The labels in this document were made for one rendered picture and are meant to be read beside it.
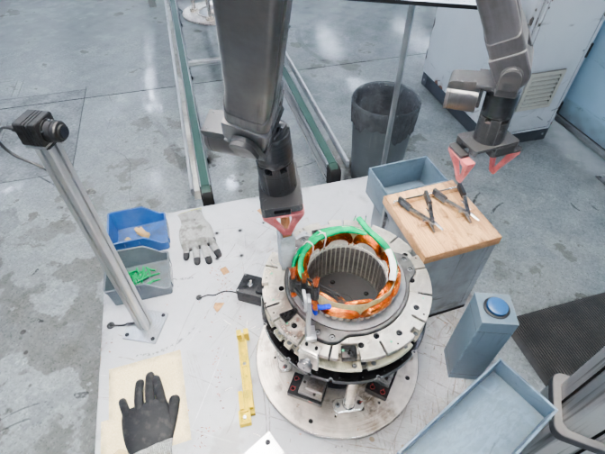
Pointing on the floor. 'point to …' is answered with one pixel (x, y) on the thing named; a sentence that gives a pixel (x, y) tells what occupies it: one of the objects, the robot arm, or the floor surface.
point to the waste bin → (374, 149)
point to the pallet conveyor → (202, 183)
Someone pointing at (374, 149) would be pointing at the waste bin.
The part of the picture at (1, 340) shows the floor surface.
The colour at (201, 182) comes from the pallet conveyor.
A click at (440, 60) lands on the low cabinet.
